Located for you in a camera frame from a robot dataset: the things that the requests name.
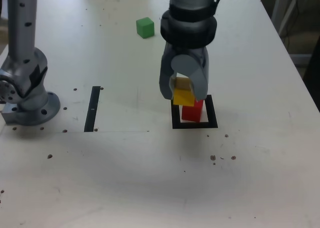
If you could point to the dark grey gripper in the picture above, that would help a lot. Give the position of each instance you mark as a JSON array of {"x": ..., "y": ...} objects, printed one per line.
[{"x": 186, "y": 50}]

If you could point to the yellow cube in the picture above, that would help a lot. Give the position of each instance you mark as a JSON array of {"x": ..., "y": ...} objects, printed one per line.
[{"x": 183, "y": 97}]

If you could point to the red cube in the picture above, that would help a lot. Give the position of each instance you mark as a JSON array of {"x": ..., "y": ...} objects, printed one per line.
[{"x": 191, "y": 112}]

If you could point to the green cube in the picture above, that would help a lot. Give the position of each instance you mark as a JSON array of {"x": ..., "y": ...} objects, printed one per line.
[{"x": 145, "y": 28}]

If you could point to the black tape square outline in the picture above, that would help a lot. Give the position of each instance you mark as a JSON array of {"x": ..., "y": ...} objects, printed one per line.
[{"x": 195, "y": 125}]

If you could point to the black tape strip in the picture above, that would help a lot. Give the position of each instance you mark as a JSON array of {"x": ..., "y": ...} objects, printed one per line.
[{"x": 92, "y": 110}]

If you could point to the white metal frame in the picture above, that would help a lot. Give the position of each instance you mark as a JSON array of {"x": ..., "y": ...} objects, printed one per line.
[{"x": 285, "y": 10}]

